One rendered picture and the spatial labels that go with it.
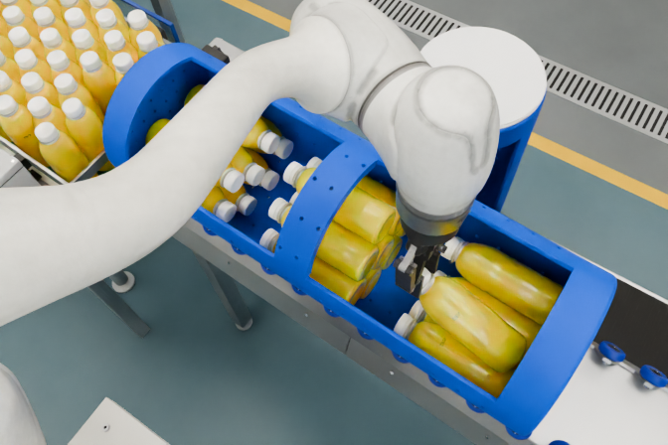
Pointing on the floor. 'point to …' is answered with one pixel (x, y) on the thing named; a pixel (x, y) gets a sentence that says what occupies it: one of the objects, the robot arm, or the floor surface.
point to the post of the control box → (119, 307)
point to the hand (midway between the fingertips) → (420, 271)
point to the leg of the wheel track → (227, 290)
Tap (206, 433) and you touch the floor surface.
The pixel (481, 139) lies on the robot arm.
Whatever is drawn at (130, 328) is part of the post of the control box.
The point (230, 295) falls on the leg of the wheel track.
